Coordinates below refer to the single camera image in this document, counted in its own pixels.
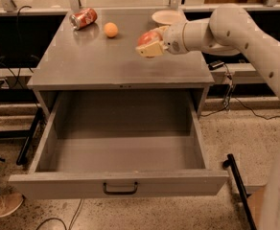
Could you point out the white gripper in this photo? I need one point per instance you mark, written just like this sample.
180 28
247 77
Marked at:
174 38

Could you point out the red apple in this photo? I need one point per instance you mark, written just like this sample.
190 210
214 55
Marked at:
148 37

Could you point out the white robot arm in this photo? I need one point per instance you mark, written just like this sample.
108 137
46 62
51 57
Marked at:
228 31

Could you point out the grey cabinet with counter top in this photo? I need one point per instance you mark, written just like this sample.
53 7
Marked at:
88 59

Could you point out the grey open drawer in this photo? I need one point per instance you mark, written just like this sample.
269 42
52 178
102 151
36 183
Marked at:
151 137

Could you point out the white bowl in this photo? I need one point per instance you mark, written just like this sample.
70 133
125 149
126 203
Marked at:
167 17

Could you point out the orange fruit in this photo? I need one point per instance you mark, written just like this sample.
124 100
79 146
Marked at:
110 29

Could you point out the black power adapter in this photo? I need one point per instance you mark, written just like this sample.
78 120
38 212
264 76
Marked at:
215 65

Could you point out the red soda can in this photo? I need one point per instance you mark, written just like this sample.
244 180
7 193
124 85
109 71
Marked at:
83 18

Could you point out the black metal stand leg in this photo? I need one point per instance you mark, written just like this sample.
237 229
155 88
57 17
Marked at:
230 163

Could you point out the black chair leg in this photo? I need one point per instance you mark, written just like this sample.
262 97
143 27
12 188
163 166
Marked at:
27 134

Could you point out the tan shoe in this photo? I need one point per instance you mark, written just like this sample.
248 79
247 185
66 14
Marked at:
10 203

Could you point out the black drawer handle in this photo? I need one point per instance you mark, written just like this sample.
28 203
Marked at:
120 190

